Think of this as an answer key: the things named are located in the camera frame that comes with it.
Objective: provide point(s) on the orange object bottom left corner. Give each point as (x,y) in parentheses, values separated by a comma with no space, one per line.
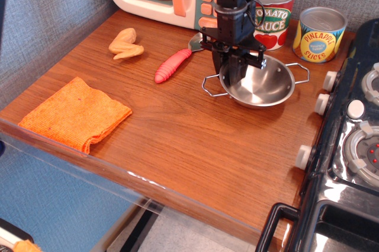
(26,246)

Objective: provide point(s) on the tomato sauce can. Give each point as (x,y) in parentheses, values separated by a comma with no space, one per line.
(273,18)

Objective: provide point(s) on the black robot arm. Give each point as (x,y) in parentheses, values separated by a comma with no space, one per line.
(232,41)

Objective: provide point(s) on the plastic toy chicken wing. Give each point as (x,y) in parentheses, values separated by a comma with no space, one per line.
(123,46)

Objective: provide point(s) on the white stove knob top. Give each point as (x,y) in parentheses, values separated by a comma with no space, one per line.
(329,80)

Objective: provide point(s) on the pineapple slices can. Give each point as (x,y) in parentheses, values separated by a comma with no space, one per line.
(319,34)

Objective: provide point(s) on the white stove knob bottom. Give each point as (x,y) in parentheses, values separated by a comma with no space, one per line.
(303,156)

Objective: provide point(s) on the toy spoon with pink handle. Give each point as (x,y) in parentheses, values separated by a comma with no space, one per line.
(168,67)

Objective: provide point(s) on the white stove knob middle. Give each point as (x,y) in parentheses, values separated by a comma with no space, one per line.
(321,104)

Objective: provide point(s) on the clear acrylic table guard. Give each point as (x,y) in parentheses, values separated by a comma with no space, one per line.
(226,173)

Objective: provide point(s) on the stainless steel bowl with handles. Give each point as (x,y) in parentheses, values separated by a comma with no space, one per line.
(270,86)

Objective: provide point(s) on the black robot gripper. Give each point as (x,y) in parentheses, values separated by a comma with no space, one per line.
(232,41)

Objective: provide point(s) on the orange knitted cloth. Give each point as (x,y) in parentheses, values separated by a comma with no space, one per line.
(76,116)

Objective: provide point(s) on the black toy stove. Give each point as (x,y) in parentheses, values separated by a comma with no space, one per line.
(339,194)

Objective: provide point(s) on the white stove knob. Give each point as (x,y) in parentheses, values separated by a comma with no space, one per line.
(321,104)
(329,80)
(303,156)

